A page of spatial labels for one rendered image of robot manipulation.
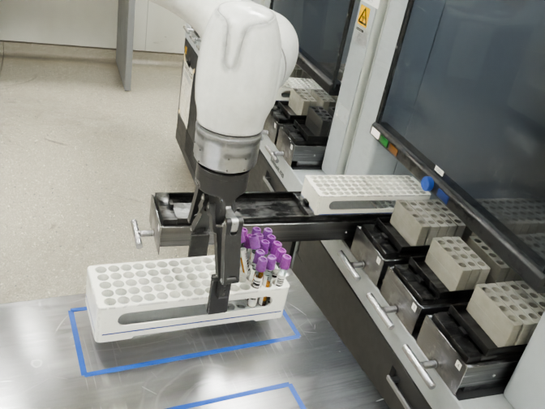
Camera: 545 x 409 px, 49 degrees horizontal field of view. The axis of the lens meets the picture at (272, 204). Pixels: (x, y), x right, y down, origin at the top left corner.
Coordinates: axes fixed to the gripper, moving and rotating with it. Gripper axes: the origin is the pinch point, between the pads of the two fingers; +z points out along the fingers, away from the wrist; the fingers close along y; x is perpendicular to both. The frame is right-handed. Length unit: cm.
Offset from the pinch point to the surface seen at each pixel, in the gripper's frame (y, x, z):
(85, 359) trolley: 4.0, -18.6, 8.9
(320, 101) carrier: -84, 65, 3
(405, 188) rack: -31, 61, 5
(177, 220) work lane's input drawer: -31.3, 4.9, 9.4
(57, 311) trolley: -7.2, -21.3, 8.9
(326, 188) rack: -33, 40, 5
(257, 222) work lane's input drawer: -29.6, 22.5, 10.5
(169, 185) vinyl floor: -188, 52, 91
